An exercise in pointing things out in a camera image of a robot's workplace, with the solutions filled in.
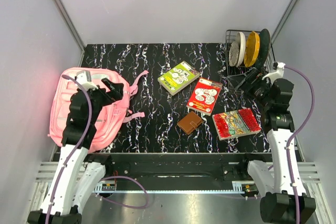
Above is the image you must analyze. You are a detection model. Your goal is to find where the dark green plate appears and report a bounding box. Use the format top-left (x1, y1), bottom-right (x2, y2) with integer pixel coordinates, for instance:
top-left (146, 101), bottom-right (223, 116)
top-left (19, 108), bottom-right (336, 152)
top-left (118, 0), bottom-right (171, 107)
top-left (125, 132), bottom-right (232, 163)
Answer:
top-left (254, 28), bottom-right (271, 69)

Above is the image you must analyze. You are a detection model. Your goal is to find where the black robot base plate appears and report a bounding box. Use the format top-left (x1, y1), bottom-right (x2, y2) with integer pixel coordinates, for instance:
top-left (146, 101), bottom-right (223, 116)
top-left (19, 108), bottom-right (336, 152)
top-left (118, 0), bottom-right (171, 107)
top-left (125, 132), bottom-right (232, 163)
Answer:
top-left (85, 153), bottom-right (272, 180)

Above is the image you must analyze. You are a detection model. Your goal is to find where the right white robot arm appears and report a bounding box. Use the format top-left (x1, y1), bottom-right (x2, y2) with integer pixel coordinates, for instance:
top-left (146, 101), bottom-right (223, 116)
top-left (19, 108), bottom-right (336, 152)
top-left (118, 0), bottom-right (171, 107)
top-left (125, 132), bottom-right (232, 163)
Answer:
top-left (227, 68), bottom-right (316, 223)

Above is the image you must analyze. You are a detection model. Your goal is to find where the white grey plate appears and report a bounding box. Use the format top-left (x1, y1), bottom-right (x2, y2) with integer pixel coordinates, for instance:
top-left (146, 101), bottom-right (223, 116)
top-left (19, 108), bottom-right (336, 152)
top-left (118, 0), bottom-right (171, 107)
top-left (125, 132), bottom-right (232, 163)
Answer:
top-left (228, 31), bottom-right (246, 67)

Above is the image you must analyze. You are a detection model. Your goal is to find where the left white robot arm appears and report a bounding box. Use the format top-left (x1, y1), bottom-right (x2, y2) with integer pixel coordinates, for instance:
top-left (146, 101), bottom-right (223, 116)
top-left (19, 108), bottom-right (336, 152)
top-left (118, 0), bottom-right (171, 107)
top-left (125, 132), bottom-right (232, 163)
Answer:
top-left (27, 78), bottom-right (124, 223)

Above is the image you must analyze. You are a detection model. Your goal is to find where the yellow plate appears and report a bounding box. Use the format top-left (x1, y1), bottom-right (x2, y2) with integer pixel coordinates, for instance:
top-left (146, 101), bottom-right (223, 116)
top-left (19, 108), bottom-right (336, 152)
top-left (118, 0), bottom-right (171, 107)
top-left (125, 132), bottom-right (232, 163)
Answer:
top-left (244, 31), bottom-right (260, 68)

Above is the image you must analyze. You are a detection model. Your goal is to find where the green comic paperback book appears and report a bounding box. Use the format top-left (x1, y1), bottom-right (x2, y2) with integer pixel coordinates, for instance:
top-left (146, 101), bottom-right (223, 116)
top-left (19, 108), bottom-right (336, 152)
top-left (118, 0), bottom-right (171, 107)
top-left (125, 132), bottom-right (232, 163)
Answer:
top-left (158, 61), bottom-right (200, 96)

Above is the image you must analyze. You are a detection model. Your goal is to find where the pink student backpack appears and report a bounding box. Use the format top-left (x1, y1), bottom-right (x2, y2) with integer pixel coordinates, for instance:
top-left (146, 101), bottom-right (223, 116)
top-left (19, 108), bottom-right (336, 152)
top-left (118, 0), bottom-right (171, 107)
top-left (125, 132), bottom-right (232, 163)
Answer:
top-left (49, 67), bottom-right (149, 153)

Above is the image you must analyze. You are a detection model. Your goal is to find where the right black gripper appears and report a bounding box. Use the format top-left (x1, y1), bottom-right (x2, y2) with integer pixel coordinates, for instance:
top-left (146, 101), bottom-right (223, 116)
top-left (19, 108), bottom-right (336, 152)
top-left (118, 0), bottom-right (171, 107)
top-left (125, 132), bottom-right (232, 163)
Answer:
top-left (226, 67), bottom-right (273, 108)

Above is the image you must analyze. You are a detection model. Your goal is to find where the brown leather wallet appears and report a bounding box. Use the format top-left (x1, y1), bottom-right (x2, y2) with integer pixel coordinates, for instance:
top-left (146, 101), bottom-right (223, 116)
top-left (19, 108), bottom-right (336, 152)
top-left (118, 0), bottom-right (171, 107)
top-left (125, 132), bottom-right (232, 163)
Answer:
top-left (177, 111), bottom-right (203, 135)

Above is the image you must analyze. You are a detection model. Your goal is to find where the colourful treehouse paperback book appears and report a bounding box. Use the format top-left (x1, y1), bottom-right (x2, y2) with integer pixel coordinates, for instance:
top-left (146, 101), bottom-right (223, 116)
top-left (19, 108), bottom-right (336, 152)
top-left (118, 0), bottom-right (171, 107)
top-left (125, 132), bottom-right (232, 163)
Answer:
top-left (212, 108), bottom-right (261, 140)

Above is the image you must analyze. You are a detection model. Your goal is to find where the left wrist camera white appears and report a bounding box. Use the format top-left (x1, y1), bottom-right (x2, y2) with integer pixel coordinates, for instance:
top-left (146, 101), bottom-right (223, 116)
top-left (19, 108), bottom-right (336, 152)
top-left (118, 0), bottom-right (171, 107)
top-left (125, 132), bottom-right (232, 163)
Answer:
top-left (75, 70), bottom-right (98, 91)

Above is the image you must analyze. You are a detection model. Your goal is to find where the black wire dish rack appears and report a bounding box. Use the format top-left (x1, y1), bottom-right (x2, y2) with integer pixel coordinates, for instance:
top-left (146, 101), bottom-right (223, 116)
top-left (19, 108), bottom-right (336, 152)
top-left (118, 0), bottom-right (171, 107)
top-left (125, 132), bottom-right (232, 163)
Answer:
top-left (225, 28), bottom-right (275, 78)

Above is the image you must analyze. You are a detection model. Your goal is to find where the red comic paperback book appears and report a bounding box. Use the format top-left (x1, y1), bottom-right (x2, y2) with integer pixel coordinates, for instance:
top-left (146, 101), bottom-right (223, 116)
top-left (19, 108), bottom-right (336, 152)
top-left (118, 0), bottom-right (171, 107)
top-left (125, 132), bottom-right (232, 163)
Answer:
top-left (186, 78), bottom-right (223, 115)

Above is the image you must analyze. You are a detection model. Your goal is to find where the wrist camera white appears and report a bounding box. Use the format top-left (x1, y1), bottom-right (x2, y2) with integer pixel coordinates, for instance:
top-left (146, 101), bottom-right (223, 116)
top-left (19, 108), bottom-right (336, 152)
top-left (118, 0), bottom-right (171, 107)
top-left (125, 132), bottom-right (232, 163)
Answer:
top-left (262, 61), bottom-right (286, 83)
top-left (75, 70), bottom-right (98, 91)

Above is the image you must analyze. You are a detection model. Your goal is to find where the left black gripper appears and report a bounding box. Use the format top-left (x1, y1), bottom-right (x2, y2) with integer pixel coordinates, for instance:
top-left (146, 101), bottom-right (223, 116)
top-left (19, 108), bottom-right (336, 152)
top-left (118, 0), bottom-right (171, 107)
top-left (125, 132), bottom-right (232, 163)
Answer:
top-left (82, 78), bottom-right (123, 123)

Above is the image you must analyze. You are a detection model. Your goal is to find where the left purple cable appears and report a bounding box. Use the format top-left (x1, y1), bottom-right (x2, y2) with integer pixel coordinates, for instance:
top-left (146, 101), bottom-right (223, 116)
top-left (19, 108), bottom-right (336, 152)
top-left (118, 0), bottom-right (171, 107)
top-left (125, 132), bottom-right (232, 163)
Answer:
top-left (44, 74), bottom-right (150, 224)

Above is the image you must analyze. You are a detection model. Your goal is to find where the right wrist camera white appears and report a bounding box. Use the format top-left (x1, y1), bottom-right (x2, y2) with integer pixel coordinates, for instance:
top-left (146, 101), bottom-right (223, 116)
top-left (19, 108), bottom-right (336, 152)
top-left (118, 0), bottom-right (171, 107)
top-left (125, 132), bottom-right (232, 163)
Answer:
top-left (262, 61), bottom-right (286, 83)

